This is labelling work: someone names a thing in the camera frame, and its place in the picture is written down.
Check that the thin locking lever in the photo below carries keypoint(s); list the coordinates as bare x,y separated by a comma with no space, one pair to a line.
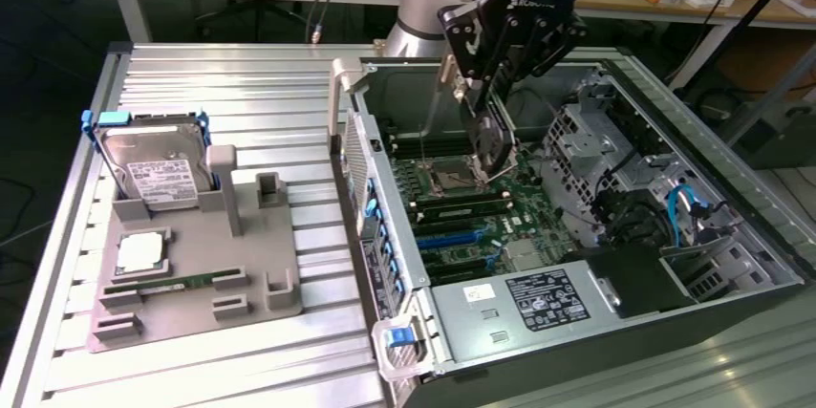
424,145

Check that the blue expansion slot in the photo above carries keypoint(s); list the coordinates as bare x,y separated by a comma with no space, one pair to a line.
445,240

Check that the grey parts rack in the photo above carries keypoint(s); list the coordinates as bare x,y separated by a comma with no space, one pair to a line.
204,236

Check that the open black PC case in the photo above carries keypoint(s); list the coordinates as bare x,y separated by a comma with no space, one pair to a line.
733,331

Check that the silver chipset heatsink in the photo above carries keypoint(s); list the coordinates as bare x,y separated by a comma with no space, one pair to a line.
524,255

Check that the grey power supply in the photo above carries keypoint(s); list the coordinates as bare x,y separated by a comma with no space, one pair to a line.
472,327

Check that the grey metal disk bay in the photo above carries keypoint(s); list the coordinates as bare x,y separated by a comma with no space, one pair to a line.
586,140

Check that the black equipment box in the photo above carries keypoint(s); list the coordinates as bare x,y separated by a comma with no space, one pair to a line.
777,140

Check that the green motherboard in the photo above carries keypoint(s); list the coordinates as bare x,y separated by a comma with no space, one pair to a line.
529,217

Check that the black plastic shroud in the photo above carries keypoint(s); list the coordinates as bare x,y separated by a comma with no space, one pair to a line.
630,279

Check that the green RAM stick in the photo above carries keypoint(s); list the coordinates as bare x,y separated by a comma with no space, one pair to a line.
178,282

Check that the black RAM stick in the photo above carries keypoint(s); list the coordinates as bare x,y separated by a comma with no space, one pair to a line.
458,213

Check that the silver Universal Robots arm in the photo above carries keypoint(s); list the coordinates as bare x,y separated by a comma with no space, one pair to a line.
420,11

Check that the silver CPU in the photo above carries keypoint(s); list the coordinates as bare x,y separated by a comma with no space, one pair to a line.
141,251

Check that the CPU socket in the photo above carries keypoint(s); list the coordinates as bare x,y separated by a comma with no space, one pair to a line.
452,178

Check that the graphics card with black cooler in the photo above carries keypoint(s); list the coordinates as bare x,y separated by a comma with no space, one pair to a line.
493,140

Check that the hard disk in blue carrier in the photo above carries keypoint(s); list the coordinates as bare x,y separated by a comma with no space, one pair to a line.
149,164

